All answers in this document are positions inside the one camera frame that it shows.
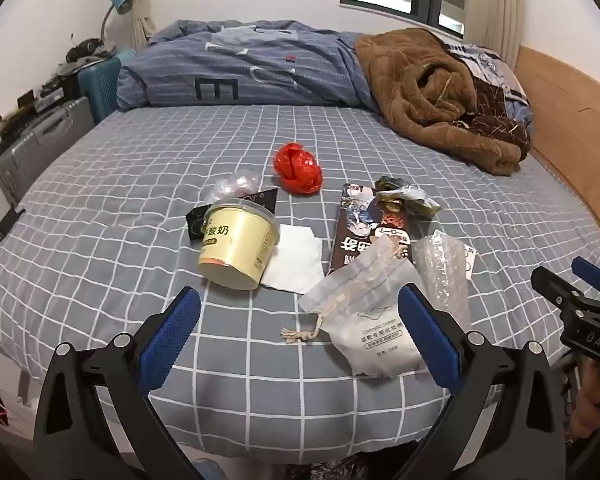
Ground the blue white patterned pillow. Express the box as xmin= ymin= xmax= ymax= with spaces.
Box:
xmin=445 ymin=42 xmax=531 ymax=111

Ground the dark tangled object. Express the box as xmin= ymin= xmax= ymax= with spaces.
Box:
xmin=65 ymin=35 xmax=118 ymax=63

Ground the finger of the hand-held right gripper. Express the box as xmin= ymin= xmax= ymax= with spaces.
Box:
xmin=571 ymin=256 xmax=600 ymax=306
xmin=530 ymin=266 xmax=588 ymax=322

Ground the teal suitcase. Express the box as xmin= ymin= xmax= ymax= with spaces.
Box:
xmin=75 ymin=52 xmax=126 ymax=126

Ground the yellow yogurt cup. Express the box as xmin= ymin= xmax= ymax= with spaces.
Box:
xmin=196 ymin=199 xmax=282 ymax=291

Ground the dark green wrapper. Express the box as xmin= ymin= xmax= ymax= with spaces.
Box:
xmin=374 ymin=176 xmax=443 ymax=216

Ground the beige curtain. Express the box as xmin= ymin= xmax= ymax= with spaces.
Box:
xmin=125 ymin=0 xmax=156 ymax=51
xmin=462 ymin=0 xmax=531 ymax=61

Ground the clear plastic film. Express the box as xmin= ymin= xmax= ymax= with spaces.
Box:
xmin=207 ymin=170 xmax=262 ymax=205

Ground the dark brown snack box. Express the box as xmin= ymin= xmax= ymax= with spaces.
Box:
xmin=328 ymin=182 xmax=426 ymax=277

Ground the blue slipper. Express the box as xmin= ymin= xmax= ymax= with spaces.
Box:
xmin=192 ymin=457 xmax=236 ymax=480

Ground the white drawstring pouch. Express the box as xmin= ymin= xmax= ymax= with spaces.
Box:
xmin=280 ymin=235 xmax=431 ymax=380

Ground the blue striped quilt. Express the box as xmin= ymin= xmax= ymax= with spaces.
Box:
xmin=116 ymin=20 xmax=381 ymax=111

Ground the clear bubble wrap bag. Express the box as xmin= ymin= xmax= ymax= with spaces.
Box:
xmin=411 ymin=230 xmax=478 ymax=331

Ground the white bed leg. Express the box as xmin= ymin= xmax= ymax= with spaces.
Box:
xmin=17 ymin=369 xmax=37 ymax=407

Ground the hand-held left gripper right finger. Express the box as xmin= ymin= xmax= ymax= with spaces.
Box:
xmin=395 ymin=282 xmax=568 ymax=480

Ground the grey suitcase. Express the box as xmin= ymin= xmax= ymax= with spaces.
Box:
xmin=0 ymin=96 xmax=97 ymax=201

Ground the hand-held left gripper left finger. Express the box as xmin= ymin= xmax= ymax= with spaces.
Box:
xmin=32 ymin=286 xmax=203 ymax=480

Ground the blue desk lamp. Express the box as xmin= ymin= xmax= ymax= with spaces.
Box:
xmin=100 ymin=0 xmax=133 ymax=48

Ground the crumpled red plastic bag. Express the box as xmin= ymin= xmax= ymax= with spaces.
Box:
xmin=273 ymin=142 xmax=325 ymax=196

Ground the grey checked bed sheet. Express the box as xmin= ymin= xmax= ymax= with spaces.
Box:
xmin=0 ymin=104 xmax=600 ymax=466

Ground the person's right hand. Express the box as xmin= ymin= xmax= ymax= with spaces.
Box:
xmin=576 ymin=357 xmax=600 ymax=442

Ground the white tissue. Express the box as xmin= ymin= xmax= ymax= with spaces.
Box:
xmin=260 ymin=224 xmax=326 ymax=295

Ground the black foil wrapper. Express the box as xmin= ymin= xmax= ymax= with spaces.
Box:
xmin=186 ymin=187 xmax=280 ymax=242

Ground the wooden headboard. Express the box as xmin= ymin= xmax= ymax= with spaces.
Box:
xmin=512 ymin=45 xmax=600 ymax=261

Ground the dark brown patterned cloth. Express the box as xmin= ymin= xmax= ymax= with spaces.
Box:
xmin=455 ymin=80 xmax=533 ymax=161

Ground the dark clutter pile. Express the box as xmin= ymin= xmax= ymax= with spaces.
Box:
xmin=0 ymin=62 xmax=81 ymax=136

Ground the brown fleece blanket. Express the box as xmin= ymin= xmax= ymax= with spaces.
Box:
xmin=354 ymin=29 xmax=531 ymax=177

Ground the black power adapter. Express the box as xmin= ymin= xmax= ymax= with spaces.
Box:
xmin=0 ymin=207 xmax=27 ymax=238

